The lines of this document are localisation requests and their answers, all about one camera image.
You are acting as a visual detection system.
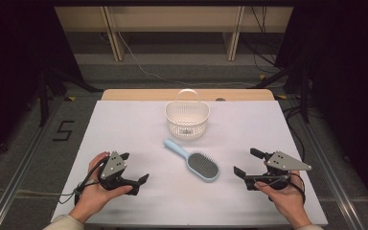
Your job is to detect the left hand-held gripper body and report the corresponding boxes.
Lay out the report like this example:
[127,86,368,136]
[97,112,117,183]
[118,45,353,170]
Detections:
[97,150,142,196]

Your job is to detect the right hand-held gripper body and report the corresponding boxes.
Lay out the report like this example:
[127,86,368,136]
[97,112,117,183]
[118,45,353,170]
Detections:
[243,150,313,192]

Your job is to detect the light blue hairbrush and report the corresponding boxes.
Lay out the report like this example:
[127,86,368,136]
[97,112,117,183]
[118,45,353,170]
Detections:
[163,137,220,184]

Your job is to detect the white slotted plastic basket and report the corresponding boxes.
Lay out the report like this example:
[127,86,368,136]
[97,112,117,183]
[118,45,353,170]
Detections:
[164,88,211,141]

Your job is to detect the person's left hand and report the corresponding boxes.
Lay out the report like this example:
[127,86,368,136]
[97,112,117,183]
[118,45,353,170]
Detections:
[72,151,134,219]

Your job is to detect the person's right hand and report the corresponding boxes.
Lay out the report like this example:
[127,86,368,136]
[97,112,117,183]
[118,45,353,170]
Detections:
[253,171,307,221]

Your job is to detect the white table mat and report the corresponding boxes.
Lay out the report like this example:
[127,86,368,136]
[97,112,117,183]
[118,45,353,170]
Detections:
[51,100,329,226]

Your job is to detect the black tripod stand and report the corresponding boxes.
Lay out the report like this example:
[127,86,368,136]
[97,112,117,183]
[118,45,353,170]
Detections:
[37,65,104,128]
[248,58,311,125]

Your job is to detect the black curtain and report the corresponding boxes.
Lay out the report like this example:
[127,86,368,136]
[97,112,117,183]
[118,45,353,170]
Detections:
[274,0,368,221]
[0,0,84,164]

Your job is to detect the beige wooden bench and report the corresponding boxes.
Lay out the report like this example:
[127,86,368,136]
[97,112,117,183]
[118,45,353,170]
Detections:
[54,6,294,62]

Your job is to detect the black floor cable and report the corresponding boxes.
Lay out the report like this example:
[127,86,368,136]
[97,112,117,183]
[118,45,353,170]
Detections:
[283,104,307,161]

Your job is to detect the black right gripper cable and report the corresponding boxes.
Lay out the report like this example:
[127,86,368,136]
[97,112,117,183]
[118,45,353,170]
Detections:
[254,173,307,205]

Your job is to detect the aluminium floor rail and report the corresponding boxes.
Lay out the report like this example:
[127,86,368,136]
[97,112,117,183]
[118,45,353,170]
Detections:
[0,95,65,230]
[276,95,367,230]

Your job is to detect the white floor cable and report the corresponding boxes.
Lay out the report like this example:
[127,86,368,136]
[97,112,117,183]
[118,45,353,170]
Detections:
[117,31,257,88]

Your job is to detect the black hanging cables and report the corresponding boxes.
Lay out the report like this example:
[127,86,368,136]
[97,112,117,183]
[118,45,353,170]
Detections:
[239,6,289,75]

